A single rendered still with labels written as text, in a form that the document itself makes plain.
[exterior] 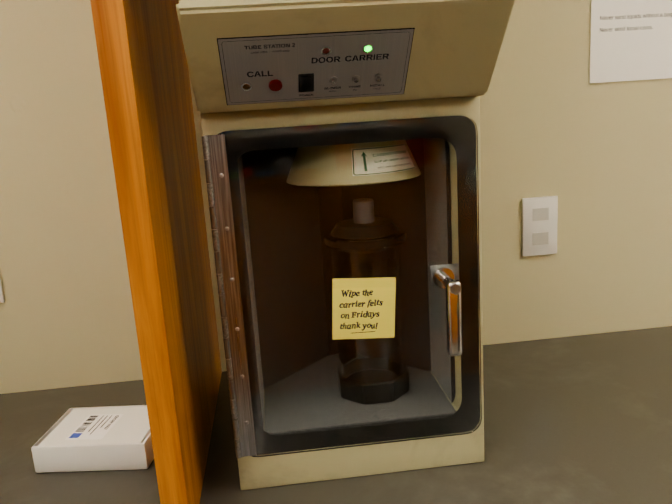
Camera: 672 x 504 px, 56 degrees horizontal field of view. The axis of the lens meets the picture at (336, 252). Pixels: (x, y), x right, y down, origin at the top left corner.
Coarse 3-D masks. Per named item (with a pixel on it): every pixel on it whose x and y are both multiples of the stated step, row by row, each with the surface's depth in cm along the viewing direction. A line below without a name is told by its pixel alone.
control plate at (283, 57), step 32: (352, 32) 61; (384, 32) 62; (224, 64) 63; (256, 64) 63; (288, 64) 64; (320, 64) 64; (352, 64) 65; (384, 64) 65; (256, 96) 67; (288, 96) 67; (320, 96) 68; (352, 96) 68
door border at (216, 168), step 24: (216, 144) 70; (216, 168) 71; (216, 192) 71; (216, 216) 72; (216, 264) 73; (240, 312) 74; (240, 336) 75; (240, 360) 76; (240, 384) 76; (240, 408) 77; (240, 432) 78
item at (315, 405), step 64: (256, 128) 70; (320, 128) 71; (384, 128) 72; (448, 128) 72; (256, 192) 72; (320, 192) 72; (384, 192) 73; (448, 192) 74; (256, 256) 73; (320, 256) 74; (384, 256) 75; (448, 256) 76; (256, 320) 75; (320, 320) 76; (256, 384) 77; (320, 384) 78; (384, 384) 78; (448, 384) 79; (256, 448) 78; (320, 448) 79
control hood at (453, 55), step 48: (192, 0) 57; (240, 0) 58; (288, 0) 58; (336, 0) 58; (384, 0) 59; (432, 0) 60; (480, 0) 60; (192, 48) 61; (432, 48) 64; (480, 48) 65; (384, 96) 69; (432, 96) 70
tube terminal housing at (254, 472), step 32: (224, 128) 71; (480, 192) 76; (480, 224) 77; (480, 256) 77; (480, 288) 78; (480, 320) 79; (352, 448) 81; (384, 448) 82; (416, 448) 82; (448, 448) 83; (480, 448) 83; (256, 480) 81; (288, 480) 81; (320, 480) 82
